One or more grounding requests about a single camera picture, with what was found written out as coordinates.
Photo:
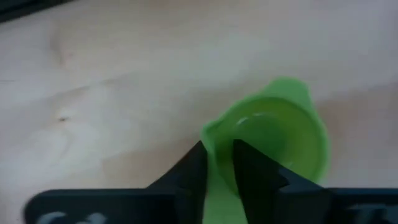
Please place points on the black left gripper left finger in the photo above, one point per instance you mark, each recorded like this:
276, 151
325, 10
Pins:
191, 180

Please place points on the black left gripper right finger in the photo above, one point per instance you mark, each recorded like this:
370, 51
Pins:
258, 180

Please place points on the green measuring cup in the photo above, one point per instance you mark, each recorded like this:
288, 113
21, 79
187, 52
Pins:
280, 130

